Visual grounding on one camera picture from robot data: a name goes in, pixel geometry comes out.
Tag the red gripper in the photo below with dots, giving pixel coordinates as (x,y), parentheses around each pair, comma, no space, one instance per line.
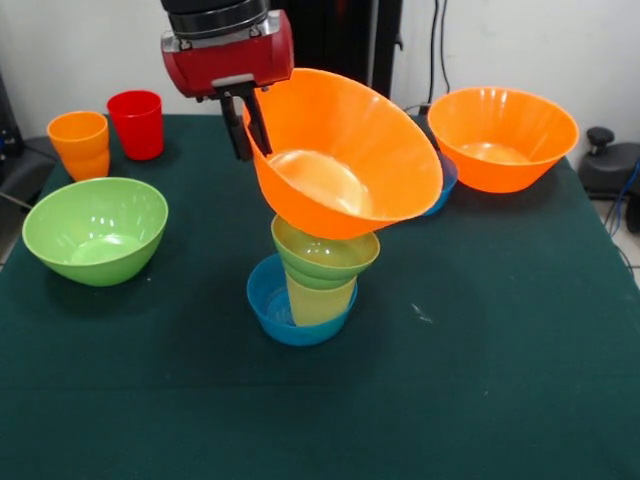
(225,62)

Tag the yellow cup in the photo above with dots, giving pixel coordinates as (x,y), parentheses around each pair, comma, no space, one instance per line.
(320,307)

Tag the large orange bowl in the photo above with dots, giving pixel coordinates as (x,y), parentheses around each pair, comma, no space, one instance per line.
(502,130)
(350,140)

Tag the dark equipment rack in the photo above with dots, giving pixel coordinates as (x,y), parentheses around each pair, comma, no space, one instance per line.
(7,140)

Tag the blue bowl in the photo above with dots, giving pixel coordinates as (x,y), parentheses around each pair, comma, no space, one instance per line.
(272,320)
(446,192)

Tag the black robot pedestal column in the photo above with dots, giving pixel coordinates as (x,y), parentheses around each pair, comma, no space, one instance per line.
(340,40)

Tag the large green bowl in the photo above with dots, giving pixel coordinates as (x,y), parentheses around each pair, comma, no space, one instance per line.
(95,235)

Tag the black pedestal foot with knob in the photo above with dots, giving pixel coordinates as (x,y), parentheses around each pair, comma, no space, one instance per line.
(612,160)

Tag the red cup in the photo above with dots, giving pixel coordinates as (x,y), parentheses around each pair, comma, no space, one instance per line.
(136,125)

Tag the small green bowl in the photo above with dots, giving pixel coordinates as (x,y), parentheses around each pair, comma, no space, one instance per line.
(320,265)

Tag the dark green table cloth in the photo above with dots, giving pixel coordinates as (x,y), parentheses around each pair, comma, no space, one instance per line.
(300,400)

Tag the orange cup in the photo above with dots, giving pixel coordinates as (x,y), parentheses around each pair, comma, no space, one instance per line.
(80,145)

